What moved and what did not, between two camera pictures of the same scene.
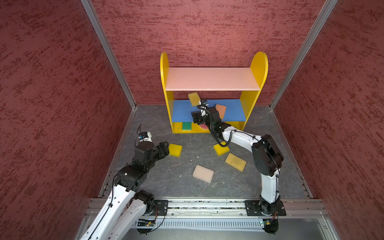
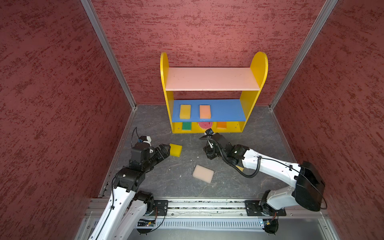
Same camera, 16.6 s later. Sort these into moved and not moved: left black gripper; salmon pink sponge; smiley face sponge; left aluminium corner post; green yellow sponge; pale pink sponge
Moved: salmon pink sponge
Not moved: left aluminium corner post; pale pink sponge; smiley face sponge; green yellow sponge; left black gripper
